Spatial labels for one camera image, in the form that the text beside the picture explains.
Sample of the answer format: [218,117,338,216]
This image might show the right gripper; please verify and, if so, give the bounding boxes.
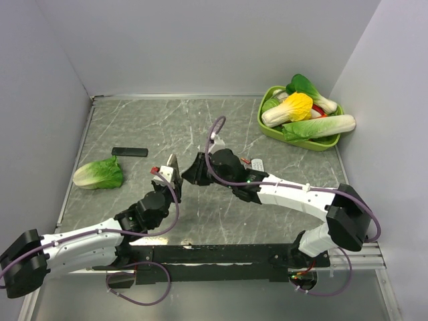
[181,152,235,189]

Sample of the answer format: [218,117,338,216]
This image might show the beige white remote control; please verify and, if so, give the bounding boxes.
[167,153,181,182]

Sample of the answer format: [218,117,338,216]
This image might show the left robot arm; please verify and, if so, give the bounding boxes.
[1,175,183,299]

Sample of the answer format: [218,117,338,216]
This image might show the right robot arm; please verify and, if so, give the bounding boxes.
[181,148,370,267]

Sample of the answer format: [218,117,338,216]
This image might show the white remote with display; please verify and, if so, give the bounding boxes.
[251,158,265,172]

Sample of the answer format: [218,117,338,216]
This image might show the black slim remote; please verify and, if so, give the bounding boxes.
[111,146,148,157]

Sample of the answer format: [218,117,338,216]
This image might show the green romaine lettuce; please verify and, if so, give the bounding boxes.
[72,156,124,190]

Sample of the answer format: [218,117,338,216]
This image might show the small green cabbage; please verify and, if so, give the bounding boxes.
[261,98,280,114]

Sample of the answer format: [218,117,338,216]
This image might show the long green white cabbage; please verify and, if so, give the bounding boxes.
[282,114,356,142]

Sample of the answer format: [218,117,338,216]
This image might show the yellow napa cabbage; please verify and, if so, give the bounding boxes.
[261,92,313,128]

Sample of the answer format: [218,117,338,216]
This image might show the green plastic basket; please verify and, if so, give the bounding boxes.
[257,86,341,152]

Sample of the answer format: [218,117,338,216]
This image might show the red pepper toy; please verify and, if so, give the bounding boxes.
[310,104,327,119]

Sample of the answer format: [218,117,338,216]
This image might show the bok choy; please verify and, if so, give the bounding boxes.
[286,74,338,114]

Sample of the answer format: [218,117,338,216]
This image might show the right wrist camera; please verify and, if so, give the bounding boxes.
[209,132,225,146]

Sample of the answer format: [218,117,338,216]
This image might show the black base frame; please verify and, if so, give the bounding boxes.
[94,243,330,285]

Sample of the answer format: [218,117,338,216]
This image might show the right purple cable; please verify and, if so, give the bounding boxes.
[204,115,383,298]

